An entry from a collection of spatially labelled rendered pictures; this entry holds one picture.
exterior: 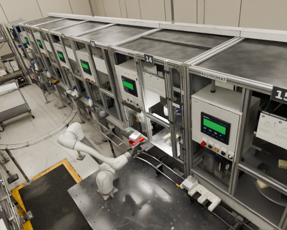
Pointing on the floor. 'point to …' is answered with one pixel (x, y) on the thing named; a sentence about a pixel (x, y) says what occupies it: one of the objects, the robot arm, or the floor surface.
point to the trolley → (20, 110)
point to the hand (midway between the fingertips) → (144, 144)
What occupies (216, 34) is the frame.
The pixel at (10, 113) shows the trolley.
